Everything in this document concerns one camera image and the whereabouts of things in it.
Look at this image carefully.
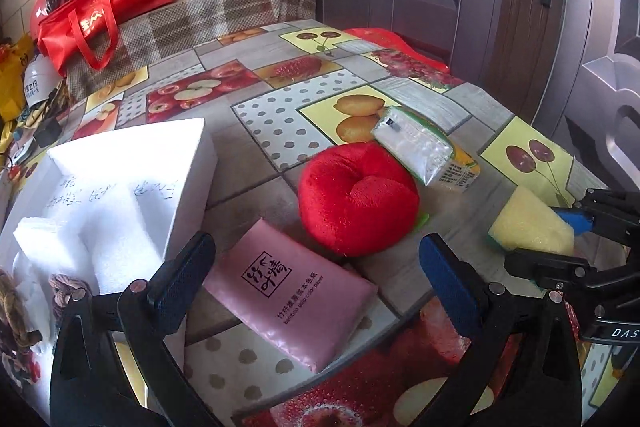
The yellow bag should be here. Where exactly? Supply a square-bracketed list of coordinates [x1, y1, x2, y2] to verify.
[0, 33, 37, 154]

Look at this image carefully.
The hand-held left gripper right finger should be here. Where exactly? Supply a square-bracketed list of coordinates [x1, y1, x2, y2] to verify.
[420, 233, 583, 427]

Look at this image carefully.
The red plush apple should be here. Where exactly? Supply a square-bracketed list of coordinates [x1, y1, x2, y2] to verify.
[298, 141, 421, 259]

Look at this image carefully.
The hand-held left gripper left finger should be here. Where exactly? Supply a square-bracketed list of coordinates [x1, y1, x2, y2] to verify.
[50, 231, 221, 427]

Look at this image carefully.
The pink knitted cord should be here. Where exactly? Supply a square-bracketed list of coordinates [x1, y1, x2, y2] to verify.
[49, 273, 79, 309]

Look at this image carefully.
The fruit printed tablecloth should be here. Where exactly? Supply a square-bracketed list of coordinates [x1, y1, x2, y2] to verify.
[0, 19, 640, 427]

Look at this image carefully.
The yellow sponge block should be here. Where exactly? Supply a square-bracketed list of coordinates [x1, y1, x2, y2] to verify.
[487, 185, 577, 256]

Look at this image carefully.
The brown knotted cord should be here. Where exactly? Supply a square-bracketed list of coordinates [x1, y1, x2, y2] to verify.
[0, 269, 44, 354]

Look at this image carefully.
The pink tissue packet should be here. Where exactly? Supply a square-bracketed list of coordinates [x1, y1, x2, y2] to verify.
[202, 217, 379, 374]

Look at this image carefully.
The red plastic stool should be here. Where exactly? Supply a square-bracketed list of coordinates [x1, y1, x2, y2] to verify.
[344, 26, 449, 74]

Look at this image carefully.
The plaid covered sofa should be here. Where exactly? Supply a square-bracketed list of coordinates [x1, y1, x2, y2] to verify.
[65, 0, 317, 104]

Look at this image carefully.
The red bag with handles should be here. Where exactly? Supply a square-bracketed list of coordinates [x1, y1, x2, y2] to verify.
[37, 0, 174, 71]

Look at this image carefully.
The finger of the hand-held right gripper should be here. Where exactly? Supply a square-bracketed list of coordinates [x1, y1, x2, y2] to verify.
[502, 248, 607, 291]
[550, 189, 640, 236]

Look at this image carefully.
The silver snack packet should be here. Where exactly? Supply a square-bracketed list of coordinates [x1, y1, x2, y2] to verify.
[372, 106, 482, 194]

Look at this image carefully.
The red helmet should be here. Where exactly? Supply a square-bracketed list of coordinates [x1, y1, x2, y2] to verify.
[29, 0, 87, 41]

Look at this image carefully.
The white foam box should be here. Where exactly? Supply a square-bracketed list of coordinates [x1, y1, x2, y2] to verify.
[0, 117, 219, 413]

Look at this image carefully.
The white foam block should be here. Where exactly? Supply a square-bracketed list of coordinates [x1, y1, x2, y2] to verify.
[13, 216, 99, 296]

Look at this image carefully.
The black charger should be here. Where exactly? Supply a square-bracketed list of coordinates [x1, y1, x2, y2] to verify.
[32, 119, 64, 148]

